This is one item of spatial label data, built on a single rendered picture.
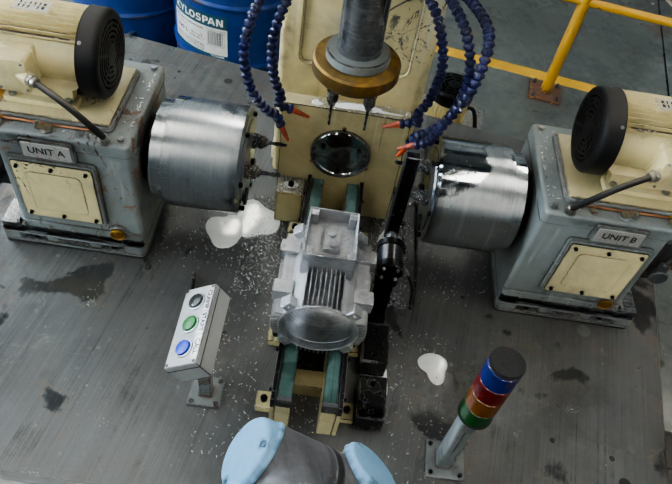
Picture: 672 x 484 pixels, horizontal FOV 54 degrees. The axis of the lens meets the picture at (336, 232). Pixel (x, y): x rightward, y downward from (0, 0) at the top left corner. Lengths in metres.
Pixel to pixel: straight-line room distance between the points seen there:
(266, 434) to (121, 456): 0.69
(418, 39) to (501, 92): 2.21
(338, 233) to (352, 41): 0.37
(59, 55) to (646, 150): 1.16
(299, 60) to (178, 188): 0.42
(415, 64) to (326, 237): 0.52
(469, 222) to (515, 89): 2.39
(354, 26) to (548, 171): 0.54
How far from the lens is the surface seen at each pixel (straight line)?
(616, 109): 1.40
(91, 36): 1.37
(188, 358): 1.18
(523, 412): 1.56
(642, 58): 4.46
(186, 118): 1.45
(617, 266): 1.57
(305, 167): 1.65
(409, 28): 1.54
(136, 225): 1.58
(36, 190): 1.57
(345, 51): 1.31
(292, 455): 0.77
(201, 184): 1.44
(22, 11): 1.43
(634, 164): 1.47
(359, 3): 1.25
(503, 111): 3.60
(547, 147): 1.57
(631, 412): 1.67
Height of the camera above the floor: 2.11
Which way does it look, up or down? 50 degrees down
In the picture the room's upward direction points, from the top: 11 degrees clockwise
